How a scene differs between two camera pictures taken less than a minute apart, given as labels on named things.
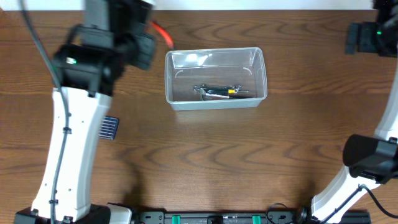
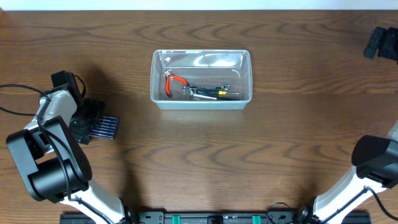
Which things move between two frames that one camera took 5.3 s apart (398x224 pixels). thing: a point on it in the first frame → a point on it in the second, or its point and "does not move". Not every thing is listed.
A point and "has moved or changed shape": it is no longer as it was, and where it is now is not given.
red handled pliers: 163,33 → 168,75
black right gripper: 352,38 → 382,43
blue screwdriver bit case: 109,127 does not move
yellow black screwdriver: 225,91 has moved or changed shape
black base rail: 185,217 does not move
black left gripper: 144,50 → 90,116
